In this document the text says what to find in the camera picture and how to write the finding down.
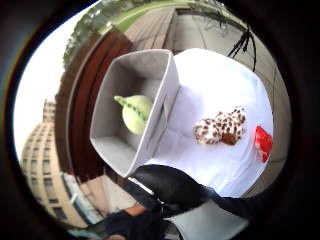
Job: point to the grey fabric storage box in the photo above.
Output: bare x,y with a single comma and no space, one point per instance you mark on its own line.
133,71

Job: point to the black tripod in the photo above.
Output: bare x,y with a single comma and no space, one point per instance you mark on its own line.
243,41

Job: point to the person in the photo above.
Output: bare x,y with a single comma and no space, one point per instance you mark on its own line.
133,223

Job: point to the brown spotted plush toy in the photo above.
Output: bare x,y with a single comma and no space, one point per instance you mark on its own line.
220,128

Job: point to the green pear plush toy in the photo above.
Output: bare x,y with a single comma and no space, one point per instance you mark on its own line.
136,113

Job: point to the brown wooden fence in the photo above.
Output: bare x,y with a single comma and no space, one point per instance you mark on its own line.
83,100

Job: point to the white tablecloth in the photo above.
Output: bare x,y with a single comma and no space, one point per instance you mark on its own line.
213,80

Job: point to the green trees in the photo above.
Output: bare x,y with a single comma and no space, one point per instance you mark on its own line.
86,25

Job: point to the red snack packet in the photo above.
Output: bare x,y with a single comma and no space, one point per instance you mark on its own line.
263,143

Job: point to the beige building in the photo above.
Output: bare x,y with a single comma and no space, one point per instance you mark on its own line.
41,166

